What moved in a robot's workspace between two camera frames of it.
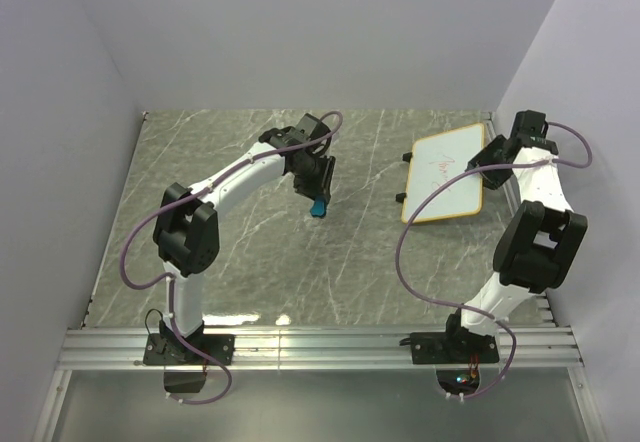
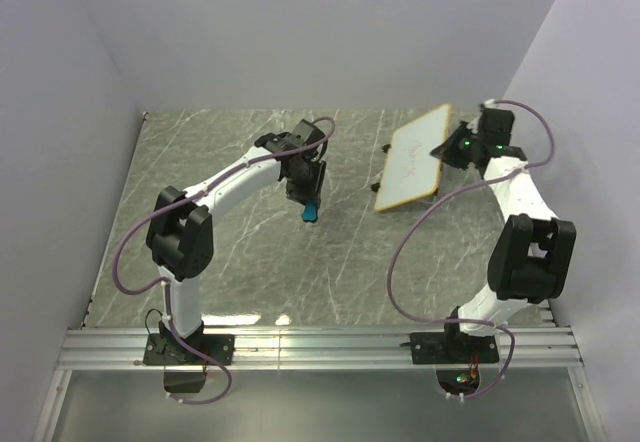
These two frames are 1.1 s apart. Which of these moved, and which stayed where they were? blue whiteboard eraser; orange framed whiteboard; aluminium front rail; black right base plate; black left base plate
Moved: blue whiteboard eraser; orange framed whiteboard
Stayed: aluminium front rail; black right base plate; black left base plate
